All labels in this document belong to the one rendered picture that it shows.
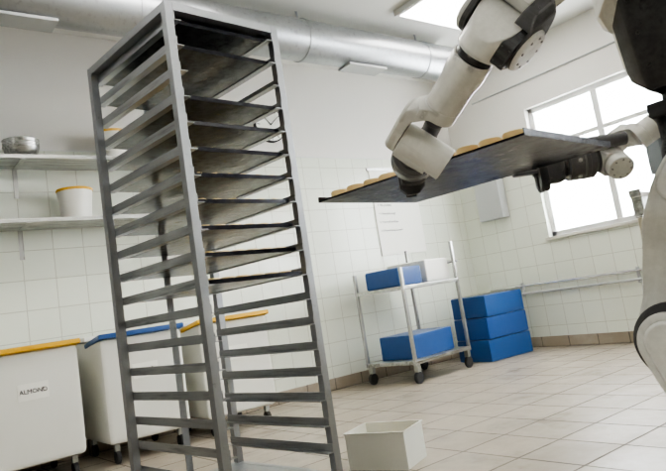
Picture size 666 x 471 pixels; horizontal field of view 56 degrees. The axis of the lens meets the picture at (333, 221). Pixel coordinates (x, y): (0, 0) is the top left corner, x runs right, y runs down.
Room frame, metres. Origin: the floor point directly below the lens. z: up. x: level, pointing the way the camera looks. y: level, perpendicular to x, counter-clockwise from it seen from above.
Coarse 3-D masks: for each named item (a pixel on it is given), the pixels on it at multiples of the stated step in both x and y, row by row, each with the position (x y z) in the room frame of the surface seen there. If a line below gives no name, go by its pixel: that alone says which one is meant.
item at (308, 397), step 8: (296, 392) 2.41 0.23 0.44; (304, 392) 2.38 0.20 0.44; (312, 392) 2.34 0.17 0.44; (320, 392) 2.31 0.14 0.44; (232, 400) 2.70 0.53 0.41; (240, 400) 2.66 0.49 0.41; (248, 400) 2.62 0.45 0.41; (256, 400) 2.58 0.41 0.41; (264, 400) 2.54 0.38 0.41; (272, 400) 2.51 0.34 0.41; (280, 400) 2.47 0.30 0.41; (288, 400) 2.44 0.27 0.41; (296, 400) 2.40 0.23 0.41; (304, 400) 2.37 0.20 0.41; (312, 400) 2.34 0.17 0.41; (320, 400) 2.31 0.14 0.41
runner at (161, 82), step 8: (184, 72) 2.04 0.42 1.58; (160, 80) 2.11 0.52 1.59; (168, 80) 2.08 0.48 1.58; (144, 88) 2.19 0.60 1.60; (152, 88) 2.15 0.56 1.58; (160, 88) 2.14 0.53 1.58; (136, 96) 2.23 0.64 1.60; (144, 96) 2.19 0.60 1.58; (152, 96) 2.21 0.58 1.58; (128, 104) 2.28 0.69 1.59; (136, 104) 2.26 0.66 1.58; (112, 112) 2.38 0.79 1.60; (120, 112) 2.33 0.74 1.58; (128, 112) 2.33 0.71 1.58; (104, 120) 2.43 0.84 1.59; (112, 120) 2.39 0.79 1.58; (104, 128) 2.47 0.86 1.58
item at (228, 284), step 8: (288, 272) 2.26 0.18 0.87; (296, 272) 2.29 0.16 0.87; (208, 280) 2.03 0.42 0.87; (216, 280) 2.05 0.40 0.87; (224, 280) 2.07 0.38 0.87; (232, 280) 2.09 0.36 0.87; (240, 280) 2.11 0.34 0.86; (248, 280) 2.13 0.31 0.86; (256, 280) 2.19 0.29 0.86; (264, 280) 2.27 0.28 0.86; (272, 280) 2.35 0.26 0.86; (208, 288) 2.22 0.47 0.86; (216, 288) 2.30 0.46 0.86; (224, 288) 2.39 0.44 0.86; (232, 288) 2.48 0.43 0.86; (168, 296) 2.41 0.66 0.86; (176, 296) 2.50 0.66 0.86; (184, 296) 2.61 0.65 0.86
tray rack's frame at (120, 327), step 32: (256, 32) 2.28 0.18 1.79; (96, 64) 2.38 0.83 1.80; (96, 96) 2.43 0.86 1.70; (96, 128) 2.42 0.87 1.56; (224, 320) 2.75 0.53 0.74; (128, 352) 2.44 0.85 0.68; (128, 384) 2.43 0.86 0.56; (224, 384) 2.76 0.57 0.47; (128, 416) 2.42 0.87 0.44; (128, 448) 2.44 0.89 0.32
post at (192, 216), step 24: (168, 24) 1.99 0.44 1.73; (168, 48) 1.99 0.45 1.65; (168, 72) 2.00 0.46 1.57; (192, 168) 2.01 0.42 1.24; (192, 192) 2.00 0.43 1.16; (192, 216) 1.99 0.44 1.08; (192, 240) 1.99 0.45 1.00; (192, 264) 2.00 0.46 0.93; (216, 360) 2.00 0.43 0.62; (216, 384) 2.00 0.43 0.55; (216, 408) 1.99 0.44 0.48; (216, 432) 1.99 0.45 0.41
